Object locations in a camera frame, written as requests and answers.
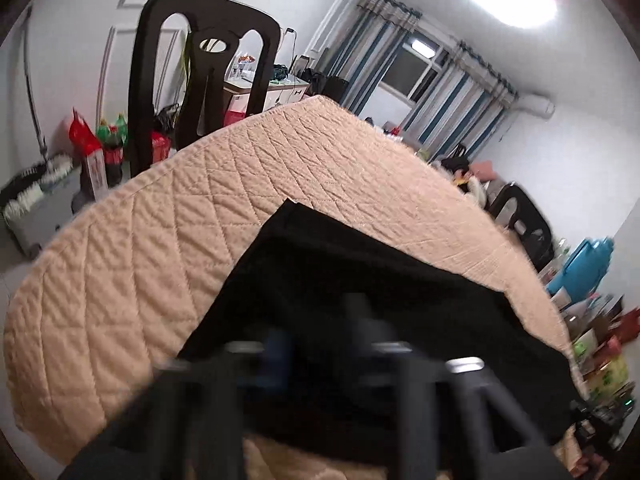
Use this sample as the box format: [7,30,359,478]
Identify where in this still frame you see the red plastic bag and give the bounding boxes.
[67,107,103,161]

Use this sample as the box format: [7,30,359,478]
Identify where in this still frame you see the black box appliance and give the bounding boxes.
[325,76,350,107]

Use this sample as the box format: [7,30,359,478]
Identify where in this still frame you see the red white carton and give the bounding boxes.
[80,152,109,197]

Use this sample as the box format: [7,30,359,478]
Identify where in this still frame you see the black bag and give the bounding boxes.
[301,67,328,96]

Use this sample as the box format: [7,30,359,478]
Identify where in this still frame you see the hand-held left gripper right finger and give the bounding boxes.
[345,292,571,480]

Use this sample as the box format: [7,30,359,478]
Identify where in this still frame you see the beige quilted blanket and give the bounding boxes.
[2,94,591,480]

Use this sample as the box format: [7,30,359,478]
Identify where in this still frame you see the black plastic chair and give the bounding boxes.
[487,182,556,273]
[127,0,282,178]

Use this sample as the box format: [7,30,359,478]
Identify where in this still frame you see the white air conditioner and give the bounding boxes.
[510,92,556,121]

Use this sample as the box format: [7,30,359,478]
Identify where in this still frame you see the cola bottle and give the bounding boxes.
[102,126,125,187]

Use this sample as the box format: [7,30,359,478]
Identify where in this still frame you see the window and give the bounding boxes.
[377,30,461,103]

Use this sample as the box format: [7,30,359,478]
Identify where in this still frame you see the small red bag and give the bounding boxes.
[150,130,174,163]

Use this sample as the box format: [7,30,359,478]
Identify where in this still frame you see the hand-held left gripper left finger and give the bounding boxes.
[60,329,297,480]

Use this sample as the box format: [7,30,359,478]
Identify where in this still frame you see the blue grey striped curtain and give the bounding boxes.
[320,0,423,113]
[402,40,520,158]

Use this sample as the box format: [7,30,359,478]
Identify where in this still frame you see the green packet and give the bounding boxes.
[585,355,629,397]

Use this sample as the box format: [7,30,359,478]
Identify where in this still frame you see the black pants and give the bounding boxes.
[177,198,588,466]

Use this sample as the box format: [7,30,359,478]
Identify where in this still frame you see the white cabinet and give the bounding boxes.
[222,72,311,117]

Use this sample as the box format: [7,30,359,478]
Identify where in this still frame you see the blue water jug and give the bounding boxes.
[545,237,616,298]

